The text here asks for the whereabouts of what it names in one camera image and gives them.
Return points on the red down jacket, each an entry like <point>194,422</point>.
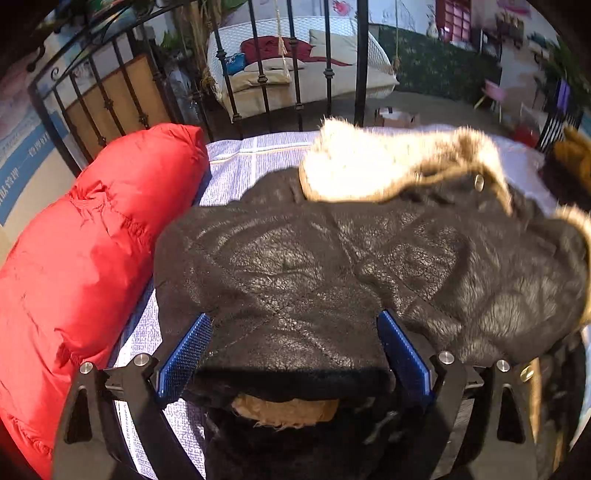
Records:
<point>83,277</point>

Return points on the white wicker swing bed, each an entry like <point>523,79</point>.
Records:
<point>351,83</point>

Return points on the pink chair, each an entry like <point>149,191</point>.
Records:
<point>491,92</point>

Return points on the light blue checked bed sheet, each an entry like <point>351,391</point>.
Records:
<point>258,152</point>

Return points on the dark red cloth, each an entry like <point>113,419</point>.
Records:
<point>272,48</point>

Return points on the green hedge wall panel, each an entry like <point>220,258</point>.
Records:
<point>438,69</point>

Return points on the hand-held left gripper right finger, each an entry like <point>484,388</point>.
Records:
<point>404,360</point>

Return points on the brown fur-trimmed coat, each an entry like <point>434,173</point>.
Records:
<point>572,154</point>

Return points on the wooden board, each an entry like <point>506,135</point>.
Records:
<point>134,92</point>

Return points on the red phone booth cabinet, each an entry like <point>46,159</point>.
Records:
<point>455,21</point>

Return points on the cream cushion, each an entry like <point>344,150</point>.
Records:
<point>334,44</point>

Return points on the cardboard box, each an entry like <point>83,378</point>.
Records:
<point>397,118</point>

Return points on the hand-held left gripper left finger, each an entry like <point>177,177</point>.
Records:
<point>184,355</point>

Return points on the potted green plant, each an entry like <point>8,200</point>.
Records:
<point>565,60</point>

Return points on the black leather fur-collar jacket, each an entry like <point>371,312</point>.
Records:
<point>323,277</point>

